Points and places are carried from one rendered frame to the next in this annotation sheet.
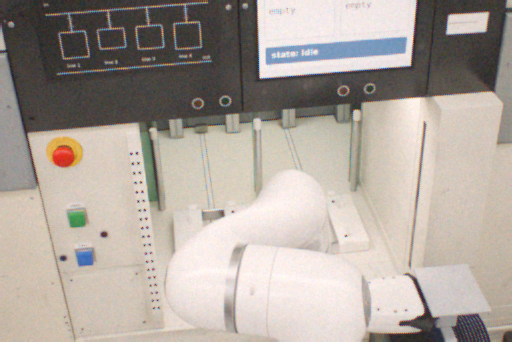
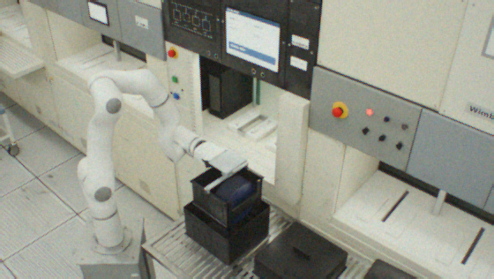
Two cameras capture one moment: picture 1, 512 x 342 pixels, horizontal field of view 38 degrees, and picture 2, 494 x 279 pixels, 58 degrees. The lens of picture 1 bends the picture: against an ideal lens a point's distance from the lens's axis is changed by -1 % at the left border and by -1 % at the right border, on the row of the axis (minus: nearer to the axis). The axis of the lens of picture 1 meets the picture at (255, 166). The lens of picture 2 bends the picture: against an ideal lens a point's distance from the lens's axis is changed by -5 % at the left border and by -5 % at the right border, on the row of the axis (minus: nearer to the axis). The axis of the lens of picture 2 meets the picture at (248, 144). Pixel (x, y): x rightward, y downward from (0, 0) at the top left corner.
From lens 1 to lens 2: 1.48 m
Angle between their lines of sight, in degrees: 38
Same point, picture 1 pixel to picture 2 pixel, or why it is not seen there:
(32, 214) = (164, 71)
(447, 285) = (228, 159)
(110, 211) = (184, 82)
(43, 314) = not seen: hidden behind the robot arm
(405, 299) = (210, 153)
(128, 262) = (188, 106)
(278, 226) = (123, 79)
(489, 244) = (312, 180)
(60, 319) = not seen: hidden behind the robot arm
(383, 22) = (266, 48)
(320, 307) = (97, 97)
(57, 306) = not seen: hidden behind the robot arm
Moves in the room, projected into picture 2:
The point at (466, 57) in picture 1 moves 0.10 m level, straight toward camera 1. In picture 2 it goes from (299, 79) to (276, 84)
